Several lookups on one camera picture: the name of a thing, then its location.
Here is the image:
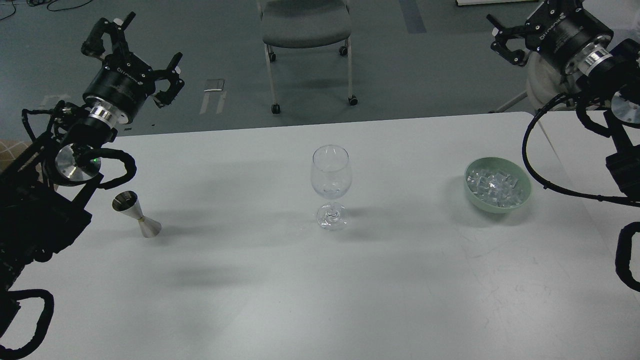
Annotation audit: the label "green bowl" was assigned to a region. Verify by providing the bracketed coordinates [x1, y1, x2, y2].
[462, 157, 533, 214]

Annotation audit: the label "clear wine glass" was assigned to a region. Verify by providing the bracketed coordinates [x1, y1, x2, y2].
[310, 145, 353, 231]

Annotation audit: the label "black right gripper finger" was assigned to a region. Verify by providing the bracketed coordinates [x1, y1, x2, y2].
[486, 14, 531, 68]

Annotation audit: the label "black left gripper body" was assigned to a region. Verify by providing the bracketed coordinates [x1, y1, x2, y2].
[82, 55, 156, 125]

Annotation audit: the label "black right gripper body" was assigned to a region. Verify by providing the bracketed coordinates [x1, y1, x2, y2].
[525, 0, 614, 68]

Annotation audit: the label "black floor cables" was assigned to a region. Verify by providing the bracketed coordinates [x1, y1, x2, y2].
[0, 0, 96, 22]

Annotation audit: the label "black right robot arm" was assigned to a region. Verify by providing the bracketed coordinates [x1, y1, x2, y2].
[486, 0, 640, 207]

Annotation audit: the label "grey office chair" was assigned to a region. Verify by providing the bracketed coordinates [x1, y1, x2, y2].
[256, 0, 359, 115]

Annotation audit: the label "steel double jigger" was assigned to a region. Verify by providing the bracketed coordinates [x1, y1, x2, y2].
[111, 190, 162, 239]

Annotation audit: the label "clear ice cubes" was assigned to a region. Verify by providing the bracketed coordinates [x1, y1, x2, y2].
[465, 167, 527, 208]

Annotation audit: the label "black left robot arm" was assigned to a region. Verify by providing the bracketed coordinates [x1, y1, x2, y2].
[0, 12, 185, 360]

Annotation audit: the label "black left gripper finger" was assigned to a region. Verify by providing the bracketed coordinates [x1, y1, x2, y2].
[150, 52, 185, 109]
[81, 13, 137, 64]

